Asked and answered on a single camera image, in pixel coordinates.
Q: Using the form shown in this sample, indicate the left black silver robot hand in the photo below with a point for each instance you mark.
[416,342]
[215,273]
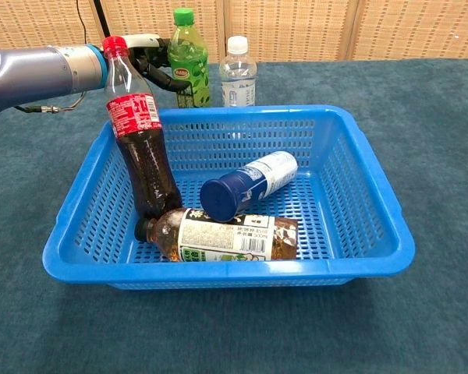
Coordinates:
[148,58]

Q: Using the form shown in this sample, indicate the woven bamboo folding screen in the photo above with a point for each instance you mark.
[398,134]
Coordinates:
[296,31]

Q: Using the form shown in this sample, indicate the cola bottle red cap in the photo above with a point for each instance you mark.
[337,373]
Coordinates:
[140,117]

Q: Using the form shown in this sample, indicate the brown tea bottle black cap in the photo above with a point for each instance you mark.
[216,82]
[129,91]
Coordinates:
[218,237]

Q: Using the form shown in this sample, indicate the blue-capped white bottle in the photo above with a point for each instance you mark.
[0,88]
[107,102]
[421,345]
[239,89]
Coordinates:
[249,183]

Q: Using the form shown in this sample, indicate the clear water bottle white cap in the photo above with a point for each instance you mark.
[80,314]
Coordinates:
[238,78]

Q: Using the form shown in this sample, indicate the dark teal table mat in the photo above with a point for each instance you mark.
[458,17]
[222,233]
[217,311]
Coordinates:
[62,331]

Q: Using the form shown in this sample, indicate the green tea bottle green cap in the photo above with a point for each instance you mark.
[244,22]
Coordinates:
[191,66]

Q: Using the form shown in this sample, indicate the blue perforated plastic basket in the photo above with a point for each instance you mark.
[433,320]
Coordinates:
[179,272]

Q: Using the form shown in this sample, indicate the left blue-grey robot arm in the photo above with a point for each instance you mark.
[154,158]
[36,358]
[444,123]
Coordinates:
[35,74]

